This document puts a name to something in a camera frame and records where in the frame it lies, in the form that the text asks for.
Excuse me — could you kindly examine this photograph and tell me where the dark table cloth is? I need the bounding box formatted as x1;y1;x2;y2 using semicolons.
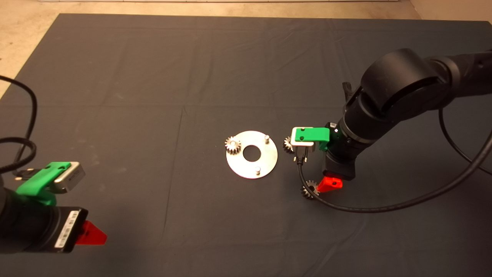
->
0;13;492;277

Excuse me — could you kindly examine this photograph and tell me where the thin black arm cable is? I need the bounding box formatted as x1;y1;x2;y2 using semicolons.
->
438;108;492;175

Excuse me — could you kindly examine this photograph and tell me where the round metal carrier plate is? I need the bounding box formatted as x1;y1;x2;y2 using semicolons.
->
226;131;278;179

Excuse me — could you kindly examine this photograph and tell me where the braided black cable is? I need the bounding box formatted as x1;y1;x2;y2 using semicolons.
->
0;75;39;181

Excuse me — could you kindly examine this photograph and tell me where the green right camera mount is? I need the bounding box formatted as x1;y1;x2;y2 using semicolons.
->
291;123;339;152

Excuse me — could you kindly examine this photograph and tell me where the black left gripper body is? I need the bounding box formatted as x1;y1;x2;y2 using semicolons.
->
48;207;89;254

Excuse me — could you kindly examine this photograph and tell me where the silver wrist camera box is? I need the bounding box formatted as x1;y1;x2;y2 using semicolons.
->
52;162;86;194
290;127;316;147

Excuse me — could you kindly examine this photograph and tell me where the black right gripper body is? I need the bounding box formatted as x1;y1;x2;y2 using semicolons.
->
322;148;356;181

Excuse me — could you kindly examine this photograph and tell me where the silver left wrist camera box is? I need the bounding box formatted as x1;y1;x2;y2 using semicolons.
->
52;162;86;194

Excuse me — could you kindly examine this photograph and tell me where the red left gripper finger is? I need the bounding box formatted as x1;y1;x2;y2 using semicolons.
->
76;220;108;246

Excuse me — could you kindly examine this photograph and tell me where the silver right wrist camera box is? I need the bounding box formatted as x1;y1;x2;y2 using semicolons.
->
290;127;316;147

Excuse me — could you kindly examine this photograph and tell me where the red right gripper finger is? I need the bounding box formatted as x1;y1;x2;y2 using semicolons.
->
317;175;343;194

